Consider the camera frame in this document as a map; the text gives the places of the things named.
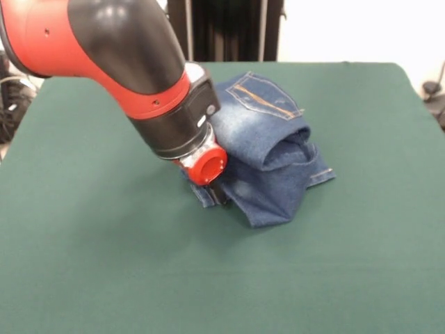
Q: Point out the dark green table cloth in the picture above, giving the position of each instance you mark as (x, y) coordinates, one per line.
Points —
(139, 261)

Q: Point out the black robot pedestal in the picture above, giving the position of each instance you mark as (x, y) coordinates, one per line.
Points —
(226, 31)

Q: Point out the black wheeled stand base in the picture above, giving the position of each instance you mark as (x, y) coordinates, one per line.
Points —
(10, 115)
(438, 111)

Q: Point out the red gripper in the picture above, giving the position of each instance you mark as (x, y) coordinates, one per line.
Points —
(208, 167)

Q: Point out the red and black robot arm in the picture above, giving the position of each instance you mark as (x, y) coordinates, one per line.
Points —
(121, 69)

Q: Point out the blue denim jeans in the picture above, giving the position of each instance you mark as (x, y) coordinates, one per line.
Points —
(271, 167)

